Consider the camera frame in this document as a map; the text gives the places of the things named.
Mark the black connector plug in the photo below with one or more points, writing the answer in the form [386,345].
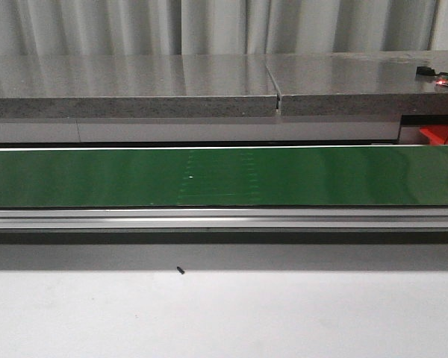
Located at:
[425,71]

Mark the grey stone counter slab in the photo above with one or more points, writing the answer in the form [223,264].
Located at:
[135,86]

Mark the red plate tray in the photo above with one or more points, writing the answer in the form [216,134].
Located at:
[436,134]

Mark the grey pleated curtain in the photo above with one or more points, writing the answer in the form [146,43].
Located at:
[214,27]

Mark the aluminium conveyor side rail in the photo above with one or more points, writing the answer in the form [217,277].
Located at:
[314,220]

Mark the green conveyor belt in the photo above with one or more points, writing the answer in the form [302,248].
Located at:
[225,177]

